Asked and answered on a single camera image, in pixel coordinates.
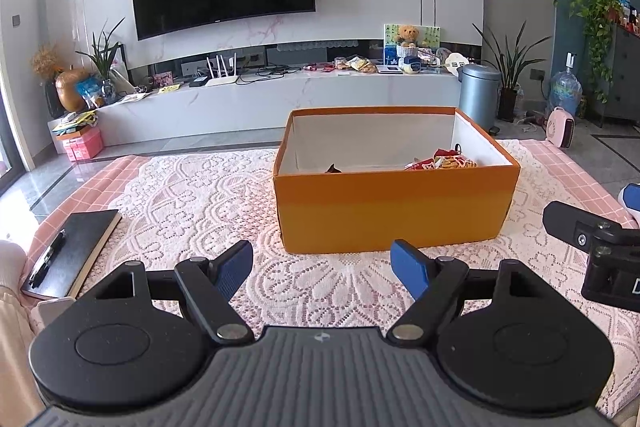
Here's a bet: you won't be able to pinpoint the orange cardboard box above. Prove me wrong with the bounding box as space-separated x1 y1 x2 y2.
272 106 521 254

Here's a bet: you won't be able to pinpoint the grey dresser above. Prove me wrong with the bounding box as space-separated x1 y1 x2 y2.
602 24 640 125

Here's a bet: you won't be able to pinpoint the bushy green vine plant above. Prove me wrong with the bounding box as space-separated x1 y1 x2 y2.
567 0 623 102

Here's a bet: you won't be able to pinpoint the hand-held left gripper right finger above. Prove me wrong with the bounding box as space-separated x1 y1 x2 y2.
386 239 551 343

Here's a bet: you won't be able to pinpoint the grey trash can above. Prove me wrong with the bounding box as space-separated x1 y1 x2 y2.
457 63 502 132

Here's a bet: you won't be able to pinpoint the slim-leaf plant in vase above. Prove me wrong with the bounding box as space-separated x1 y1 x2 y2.
75 18 126 105

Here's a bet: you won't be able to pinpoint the white router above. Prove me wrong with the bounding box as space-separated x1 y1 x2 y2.
204 52 240 88

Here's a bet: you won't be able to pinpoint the long-leaf potted plant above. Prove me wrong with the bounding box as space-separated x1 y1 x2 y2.
472 21 551 122

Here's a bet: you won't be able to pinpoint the pile of yellow packets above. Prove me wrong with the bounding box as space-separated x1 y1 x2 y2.
334 56 379 74

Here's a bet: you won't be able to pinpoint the green picture board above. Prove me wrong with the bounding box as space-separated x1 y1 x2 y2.
383 23 441 62

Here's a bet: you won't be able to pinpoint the white hand fan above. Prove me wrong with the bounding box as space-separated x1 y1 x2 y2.
442 52 471 72

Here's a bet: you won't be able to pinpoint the gold vase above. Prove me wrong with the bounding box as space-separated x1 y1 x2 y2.
55 68 91 112

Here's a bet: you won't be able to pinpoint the brown teddy bear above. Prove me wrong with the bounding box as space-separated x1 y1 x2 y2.
395 24 420 48

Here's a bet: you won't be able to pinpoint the pink checked mat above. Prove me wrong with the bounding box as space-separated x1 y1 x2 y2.
22 139 640 268

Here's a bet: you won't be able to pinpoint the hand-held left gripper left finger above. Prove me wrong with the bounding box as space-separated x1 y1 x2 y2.
92 240 255 344

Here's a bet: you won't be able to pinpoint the black pen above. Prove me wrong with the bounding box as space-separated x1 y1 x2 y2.
27 229 67 290

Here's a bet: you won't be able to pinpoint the orange striped snack bag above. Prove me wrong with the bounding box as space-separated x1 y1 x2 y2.
432 148 478 170

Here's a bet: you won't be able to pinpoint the white phone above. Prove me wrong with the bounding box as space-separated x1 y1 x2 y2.
37 297 76 325

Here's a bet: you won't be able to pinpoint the person's left leg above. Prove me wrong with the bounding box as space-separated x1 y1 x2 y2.
0 239 46 413

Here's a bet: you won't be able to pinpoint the black notebook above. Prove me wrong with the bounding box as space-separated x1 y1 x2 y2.
20 209 122 299

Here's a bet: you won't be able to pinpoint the blue water jug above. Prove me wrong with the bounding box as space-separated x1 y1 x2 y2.
549 52 585 115

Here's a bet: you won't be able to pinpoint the dried flowers in dark vase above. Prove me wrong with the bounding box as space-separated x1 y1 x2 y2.
31 44 66 118

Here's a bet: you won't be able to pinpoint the pink heater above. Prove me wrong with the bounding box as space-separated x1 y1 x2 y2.
545 106 579 149

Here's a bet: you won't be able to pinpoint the pink storage box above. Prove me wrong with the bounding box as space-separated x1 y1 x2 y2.
60 127 104 162

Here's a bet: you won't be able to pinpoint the white television cabinet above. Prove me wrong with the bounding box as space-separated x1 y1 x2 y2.
97 39 483 148

